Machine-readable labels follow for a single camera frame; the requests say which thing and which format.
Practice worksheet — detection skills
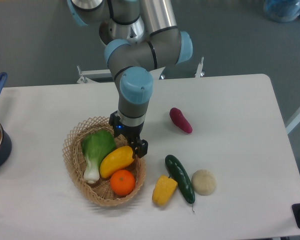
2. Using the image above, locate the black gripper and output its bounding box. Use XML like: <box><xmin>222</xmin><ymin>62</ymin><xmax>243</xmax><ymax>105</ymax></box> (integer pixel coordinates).
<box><xmin>108</xmin><ymin>111</ymin><xmax>148</xmax><ymax>158</ymax></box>

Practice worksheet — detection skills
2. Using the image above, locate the yellow mango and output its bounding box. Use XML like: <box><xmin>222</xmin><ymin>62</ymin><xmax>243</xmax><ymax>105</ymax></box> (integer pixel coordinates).
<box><xmin>99</xmin><ymin>146</ymin><xmax>134</xmax><ymax>179</ymax></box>

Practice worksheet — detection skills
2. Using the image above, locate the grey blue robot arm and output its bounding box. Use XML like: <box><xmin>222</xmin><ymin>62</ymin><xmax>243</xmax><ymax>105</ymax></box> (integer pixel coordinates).
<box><xmin>67</xmin><ymin>0</ymin><xmax>193</xmax><ymax>158</ymax></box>

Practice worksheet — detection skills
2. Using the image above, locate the woven wicker basket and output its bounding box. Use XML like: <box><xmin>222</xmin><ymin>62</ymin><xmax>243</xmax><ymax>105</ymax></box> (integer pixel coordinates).
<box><xmin>62</xmin><ymin>116</ymin><xmax>146</xmax><ymax>207</ymax></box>

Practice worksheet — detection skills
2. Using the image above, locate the green bok choy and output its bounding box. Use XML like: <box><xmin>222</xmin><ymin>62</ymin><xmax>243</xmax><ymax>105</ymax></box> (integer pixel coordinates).
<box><xmin>81</xmin><ymin>129</ymin><xmax>116</xmax><ymax>184</ymax></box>

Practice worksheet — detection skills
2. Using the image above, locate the orange tangerine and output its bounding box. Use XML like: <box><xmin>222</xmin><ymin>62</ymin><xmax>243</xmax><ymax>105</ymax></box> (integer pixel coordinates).
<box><xmin>109</xmin><ymin>169</ymin><xmax>136</xmax><ymax>197</ymax></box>

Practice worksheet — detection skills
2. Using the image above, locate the purple sweet potato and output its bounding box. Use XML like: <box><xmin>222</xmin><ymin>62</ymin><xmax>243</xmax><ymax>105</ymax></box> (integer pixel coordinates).
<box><xmin>169</xmin><ymin>107</ymin><xmax>193</xmax><ymax>134</ymax></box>

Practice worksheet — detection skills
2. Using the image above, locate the dark green cucumber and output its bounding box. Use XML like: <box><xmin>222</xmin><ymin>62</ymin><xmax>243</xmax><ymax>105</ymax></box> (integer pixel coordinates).
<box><xmin>164</xmin><ymin>154</ymin><xmax>196</xmax><ymax>213</ymax></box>

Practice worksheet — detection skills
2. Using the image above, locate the yellow bell pepper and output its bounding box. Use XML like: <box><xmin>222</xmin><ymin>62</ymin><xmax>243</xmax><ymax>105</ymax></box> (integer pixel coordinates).
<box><xmin>152</xmin><ymin>175</ymin><xmax>178</xmax><ymax>207</ymax></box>

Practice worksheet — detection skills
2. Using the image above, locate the beige steamed bun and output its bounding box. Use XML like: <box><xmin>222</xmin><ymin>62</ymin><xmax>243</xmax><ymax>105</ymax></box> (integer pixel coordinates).
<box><xmin>191</xmin><ymin>169</ymin><xmax>217</xmax><ymax>196</ymax></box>

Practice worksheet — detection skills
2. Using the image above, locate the blue plastic bag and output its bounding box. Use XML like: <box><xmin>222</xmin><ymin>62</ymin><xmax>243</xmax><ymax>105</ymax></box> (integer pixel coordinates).
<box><xmin>263</xmin><ymin>0</ymin><xmax>300</xmax><ymax>23</ymax></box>

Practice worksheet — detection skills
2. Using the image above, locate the white frame leg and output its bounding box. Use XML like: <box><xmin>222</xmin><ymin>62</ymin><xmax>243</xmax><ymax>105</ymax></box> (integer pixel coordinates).
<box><xmin>285</xmin><ymin>107</ymin><xmax>300</xmax><ymax>135</ymax></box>

